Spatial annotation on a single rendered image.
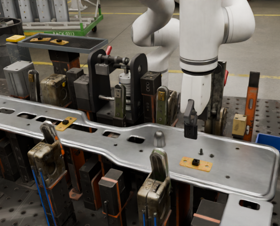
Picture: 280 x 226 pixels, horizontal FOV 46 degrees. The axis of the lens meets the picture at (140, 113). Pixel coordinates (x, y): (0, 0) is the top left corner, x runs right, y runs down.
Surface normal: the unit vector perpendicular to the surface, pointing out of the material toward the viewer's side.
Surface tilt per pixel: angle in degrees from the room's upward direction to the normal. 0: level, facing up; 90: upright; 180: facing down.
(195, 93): 85
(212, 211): 0
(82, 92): 90
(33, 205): 0
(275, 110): 0
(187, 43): 90
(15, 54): 90
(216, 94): 81
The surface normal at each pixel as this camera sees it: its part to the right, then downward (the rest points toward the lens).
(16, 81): -0.42, 0.47
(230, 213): -0.06, -0.87
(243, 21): 0.11, 0.08
